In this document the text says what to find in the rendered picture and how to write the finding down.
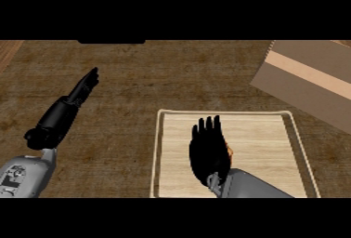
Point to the brown cardboard box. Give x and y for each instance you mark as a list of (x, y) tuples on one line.
[(305, 77)]

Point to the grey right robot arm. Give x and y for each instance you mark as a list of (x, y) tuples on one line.
[(246, 186)]

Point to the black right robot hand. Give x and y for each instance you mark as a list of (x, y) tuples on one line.
[(208, 152)]

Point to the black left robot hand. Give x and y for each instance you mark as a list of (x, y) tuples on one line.
[(56, 117)]

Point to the golden brown croissant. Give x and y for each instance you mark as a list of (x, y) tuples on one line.
[(228, 151)]

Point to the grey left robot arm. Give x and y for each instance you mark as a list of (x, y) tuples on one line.
[(25, 176)]

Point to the pale wooden tray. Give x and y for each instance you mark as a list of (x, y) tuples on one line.
[(264, 148)]

